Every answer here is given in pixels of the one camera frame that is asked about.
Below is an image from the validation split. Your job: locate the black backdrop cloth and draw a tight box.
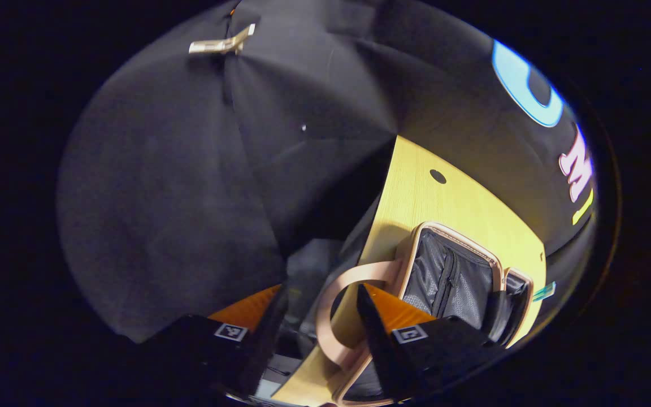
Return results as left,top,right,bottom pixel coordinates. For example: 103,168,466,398
57,0,597,343

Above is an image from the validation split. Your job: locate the wooden backdrop clip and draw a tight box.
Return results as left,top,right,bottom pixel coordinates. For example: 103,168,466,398
189,23,257,56

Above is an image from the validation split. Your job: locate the grey cloth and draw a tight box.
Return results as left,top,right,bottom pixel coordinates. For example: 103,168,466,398
287,239,344,317

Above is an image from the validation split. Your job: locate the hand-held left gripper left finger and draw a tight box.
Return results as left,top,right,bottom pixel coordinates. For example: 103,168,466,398
133,284,289,399

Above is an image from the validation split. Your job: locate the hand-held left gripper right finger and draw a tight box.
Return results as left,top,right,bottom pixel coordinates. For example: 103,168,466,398
357,284,507,402

